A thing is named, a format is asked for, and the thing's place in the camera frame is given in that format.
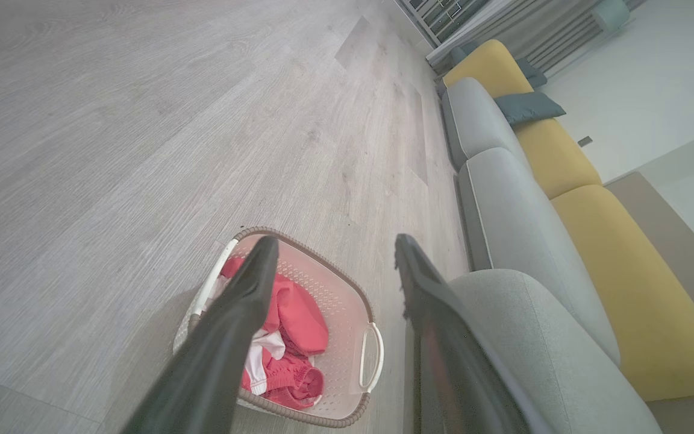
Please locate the window frame with grille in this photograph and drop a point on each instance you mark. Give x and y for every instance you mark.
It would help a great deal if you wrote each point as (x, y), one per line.
(437, 15)

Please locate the red and white cloth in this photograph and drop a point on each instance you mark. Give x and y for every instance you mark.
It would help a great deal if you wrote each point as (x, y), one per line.
(299, 313)

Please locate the cream perforated laundry basket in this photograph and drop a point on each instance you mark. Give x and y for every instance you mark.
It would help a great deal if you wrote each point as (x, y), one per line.
(341, 313)

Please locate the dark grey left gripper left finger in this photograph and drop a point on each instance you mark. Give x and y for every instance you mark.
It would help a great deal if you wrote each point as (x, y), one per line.
(220, 349)

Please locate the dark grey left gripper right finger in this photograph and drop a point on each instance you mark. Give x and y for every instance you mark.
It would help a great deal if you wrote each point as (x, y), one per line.
(449, 361)

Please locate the dark wall socket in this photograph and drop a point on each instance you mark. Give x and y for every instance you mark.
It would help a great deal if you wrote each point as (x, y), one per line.
(585, 141)

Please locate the dark teal throw pillow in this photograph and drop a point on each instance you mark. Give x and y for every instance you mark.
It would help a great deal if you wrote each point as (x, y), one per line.
(461, 54)
(528, 107)
(534, 73)

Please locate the grey sofa seat cushion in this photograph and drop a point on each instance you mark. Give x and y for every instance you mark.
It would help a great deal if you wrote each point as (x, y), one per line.
(540, 355)
(476, 120)
(515, 223)

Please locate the grey curtain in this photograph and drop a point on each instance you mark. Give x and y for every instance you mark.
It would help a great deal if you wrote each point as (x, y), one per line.
(522, 27)

